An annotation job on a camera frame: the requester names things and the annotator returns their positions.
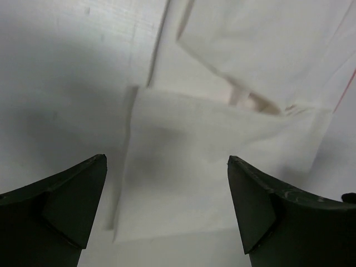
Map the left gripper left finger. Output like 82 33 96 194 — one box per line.
1 154 107 267

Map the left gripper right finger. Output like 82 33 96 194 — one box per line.
228 156 355 266

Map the white t shirt red print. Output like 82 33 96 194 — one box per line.
113 1 355 244

